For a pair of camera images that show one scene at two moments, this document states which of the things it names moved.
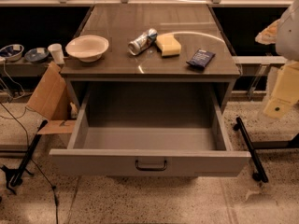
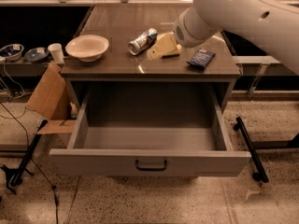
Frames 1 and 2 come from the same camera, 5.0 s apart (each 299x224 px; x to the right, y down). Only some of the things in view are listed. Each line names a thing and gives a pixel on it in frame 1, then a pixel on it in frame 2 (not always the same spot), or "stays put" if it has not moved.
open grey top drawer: (150, 129) stays put
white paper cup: (56, 51) stays put
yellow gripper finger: (285, 94) to (165, 44)
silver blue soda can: (142, 42) stays put
